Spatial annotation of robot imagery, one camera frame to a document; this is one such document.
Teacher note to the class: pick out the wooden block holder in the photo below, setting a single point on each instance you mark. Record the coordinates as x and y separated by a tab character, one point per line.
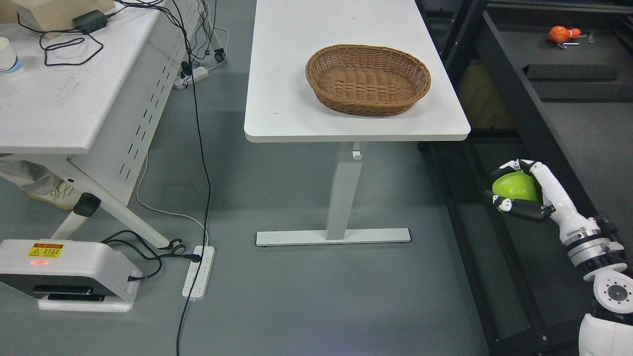
47	15

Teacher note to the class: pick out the orange toy on shelf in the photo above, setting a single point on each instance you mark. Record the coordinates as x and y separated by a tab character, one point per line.
560	34

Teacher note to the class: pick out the white power strip far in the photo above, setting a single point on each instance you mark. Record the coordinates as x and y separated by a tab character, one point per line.
185	81

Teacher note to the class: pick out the white box device warning label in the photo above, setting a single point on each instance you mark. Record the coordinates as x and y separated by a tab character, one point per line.
64	275

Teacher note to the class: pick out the brown wicker basket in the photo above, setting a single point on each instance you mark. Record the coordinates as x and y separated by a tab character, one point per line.
364	80

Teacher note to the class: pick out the green apple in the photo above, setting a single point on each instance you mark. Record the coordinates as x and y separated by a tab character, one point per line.
516	186

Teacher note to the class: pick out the black metal shelf rack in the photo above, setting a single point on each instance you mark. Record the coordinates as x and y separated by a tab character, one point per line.
571	108

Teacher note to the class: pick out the white folding table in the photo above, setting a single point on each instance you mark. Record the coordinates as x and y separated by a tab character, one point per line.
93	124

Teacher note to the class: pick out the white paper cup left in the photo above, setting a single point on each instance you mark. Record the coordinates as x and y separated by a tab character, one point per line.
10	63

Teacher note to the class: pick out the black power adapter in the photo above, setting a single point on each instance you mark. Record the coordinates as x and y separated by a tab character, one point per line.
90	22

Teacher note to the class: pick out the white power strip floor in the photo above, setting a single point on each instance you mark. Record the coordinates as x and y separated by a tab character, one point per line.
198	275

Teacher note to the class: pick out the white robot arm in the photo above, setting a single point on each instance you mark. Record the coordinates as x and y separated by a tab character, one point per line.
594	248

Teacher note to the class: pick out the white sneaker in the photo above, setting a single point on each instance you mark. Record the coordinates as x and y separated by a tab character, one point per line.
64	197

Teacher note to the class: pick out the person leg beige trousers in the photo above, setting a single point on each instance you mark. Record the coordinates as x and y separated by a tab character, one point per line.
32	178

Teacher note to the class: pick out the white standing desk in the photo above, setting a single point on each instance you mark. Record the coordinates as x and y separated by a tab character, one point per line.
282	107

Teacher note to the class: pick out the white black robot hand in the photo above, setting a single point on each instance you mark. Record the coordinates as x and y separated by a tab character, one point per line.
555	204

